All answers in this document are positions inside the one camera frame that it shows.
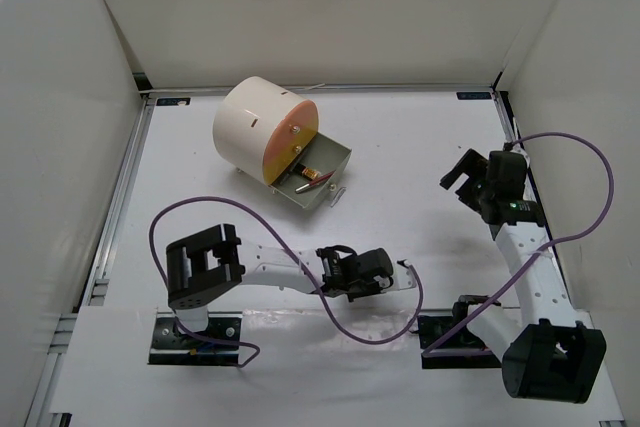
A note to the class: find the black gold lipstick box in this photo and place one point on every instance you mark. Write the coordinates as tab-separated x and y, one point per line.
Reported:
306	172

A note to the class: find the cream cylindrical drawer organizer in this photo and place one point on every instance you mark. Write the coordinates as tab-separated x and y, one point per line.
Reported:
245	121

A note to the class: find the red lip gloss tube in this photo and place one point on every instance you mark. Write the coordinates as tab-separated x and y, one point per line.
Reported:
315	183

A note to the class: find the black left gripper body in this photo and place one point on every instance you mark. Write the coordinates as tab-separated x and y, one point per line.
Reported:
358	288

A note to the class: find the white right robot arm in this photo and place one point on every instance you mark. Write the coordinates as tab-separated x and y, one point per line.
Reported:
549	354

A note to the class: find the pink top drawer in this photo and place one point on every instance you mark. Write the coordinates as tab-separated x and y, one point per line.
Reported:
294	131

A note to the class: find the small silver clip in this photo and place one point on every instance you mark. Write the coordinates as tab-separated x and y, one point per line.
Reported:
338	196

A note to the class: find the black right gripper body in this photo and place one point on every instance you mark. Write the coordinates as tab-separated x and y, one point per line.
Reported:
488	193

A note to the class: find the yellow drawer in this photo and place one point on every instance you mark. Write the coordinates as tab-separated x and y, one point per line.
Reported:
287	157

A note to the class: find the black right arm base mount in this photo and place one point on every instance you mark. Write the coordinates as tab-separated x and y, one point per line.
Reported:
463	351

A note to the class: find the grey bottom drawer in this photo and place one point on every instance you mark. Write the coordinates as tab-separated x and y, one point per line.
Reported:
323	154

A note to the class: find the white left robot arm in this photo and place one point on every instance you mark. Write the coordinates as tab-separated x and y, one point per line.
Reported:
202	267

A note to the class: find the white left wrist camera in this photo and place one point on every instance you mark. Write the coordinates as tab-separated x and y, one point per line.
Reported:
403	277

